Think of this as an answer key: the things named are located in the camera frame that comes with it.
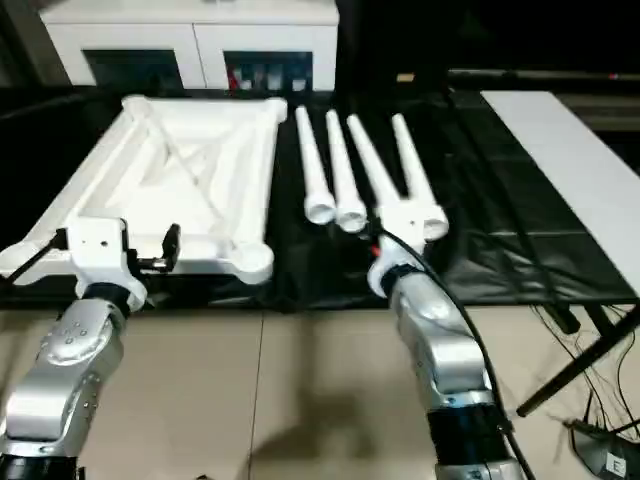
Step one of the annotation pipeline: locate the white plastic table top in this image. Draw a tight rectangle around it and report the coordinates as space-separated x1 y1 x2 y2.
0 95 289 286

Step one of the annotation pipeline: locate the white plastic table leg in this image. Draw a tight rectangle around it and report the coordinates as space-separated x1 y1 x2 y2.
392 113 449 242
347 114 406 216
325 110 368 233
295 105 337 224

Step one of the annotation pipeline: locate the black work mat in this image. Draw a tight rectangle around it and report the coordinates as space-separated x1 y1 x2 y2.
0 85 640 313

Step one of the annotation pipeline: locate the white side table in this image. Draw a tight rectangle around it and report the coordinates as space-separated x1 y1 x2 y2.
480 90 640 298

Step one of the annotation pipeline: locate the black stand leg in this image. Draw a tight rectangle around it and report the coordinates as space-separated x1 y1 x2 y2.
515 300 640 419

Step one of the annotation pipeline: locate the white cabinet with glass doors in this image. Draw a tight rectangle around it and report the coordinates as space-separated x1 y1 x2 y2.
38 0 341 93

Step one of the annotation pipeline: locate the grey power box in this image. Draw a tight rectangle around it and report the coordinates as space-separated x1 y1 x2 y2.
568 418 640 480

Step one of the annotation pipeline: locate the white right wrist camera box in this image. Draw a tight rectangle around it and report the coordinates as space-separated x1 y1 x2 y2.
376 203 423 269

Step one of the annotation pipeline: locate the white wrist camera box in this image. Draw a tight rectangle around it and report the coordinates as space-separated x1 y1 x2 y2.
65 217 136 293
376 203 423 269

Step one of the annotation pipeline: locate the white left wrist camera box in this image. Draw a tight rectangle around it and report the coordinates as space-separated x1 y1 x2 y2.
65 217 136 293

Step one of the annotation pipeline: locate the thin black cable bundle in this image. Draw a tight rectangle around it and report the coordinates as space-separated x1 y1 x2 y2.
530 305 640 441

